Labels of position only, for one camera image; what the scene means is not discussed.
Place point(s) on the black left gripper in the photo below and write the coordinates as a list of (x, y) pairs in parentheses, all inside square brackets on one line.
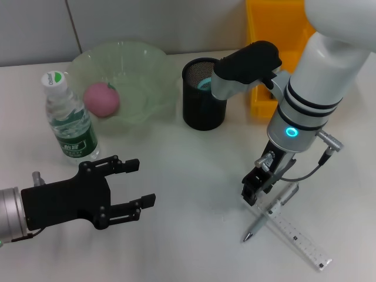
[(64, 199)]

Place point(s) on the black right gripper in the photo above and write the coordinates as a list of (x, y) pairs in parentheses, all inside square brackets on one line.
[(280, 161)]

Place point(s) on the clear plastic ruler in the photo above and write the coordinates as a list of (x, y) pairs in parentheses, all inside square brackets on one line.
[(305, 243)]

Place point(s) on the clear water bottle green label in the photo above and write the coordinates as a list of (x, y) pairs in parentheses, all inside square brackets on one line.
[(76, 141)]

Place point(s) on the pink peach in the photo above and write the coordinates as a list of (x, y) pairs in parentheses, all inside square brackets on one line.
[(101, 100)]

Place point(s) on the blue scissors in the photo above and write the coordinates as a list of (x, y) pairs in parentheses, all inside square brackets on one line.
[(204, 85)]

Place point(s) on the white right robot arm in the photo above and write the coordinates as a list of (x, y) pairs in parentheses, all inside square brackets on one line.
[(323, 73)]

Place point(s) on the silver ballpoint pen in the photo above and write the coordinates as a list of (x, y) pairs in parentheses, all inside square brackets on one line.
[(258, 224)]

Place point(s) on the black mesh pen cup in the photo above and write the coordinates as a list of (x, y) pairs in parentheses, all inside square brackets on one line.
[(202, 117)]

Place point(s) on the pale green glass fruit bowl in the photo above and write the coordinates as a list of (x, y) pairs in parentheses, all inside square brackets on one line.
[(141, 67)]

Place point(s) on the yellow plastic storage bin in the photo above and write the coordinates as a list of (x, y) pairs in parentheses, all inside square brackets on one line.
[(264, 23)]

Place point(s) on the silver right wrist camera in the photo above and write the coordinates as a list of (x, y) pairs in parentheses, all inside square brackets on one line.
[(249, 64)]

